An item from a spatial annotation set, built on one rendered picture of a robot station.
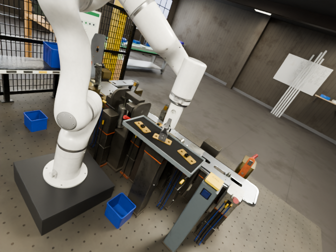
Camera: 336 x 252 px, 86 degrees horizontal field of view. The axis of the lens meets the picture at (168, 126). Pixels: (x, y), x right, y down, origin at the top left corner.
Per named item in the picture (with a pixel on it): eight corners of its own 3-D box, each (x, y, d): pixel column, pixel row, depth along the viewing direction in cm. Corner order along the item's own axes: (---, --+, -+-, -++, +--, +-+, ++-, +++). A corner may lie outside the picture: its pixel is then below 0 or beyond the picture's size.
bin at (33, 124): (47, 129, 124) (48, 118, 119) (31, 132, 116) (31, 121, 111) (39, 120, 128) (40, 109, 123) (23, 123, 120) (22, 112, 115)
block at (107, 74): (104, 108, 173) (111, 72, 157) (97, 109, 167) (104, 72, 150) (99, 103, 176) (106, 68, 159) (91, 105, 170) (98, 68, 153)
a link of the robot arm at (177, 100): (190, 102, 64) (186, 109, 65) (193, 96, 71) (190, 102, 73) (168, 92, 64) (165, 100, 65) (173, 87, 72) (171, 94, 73)
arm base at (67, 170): (57, 195, 77) (64, 165, 69) (34, 167, 83) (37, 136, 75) (94, 176, 93) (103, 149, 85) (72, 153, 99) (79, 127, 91)
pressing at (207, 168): (260, 187, 104) (261, 185, 104) (253, 211, 86) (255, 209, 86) (107, 81, 155) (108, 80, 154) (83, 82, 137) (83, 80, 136)
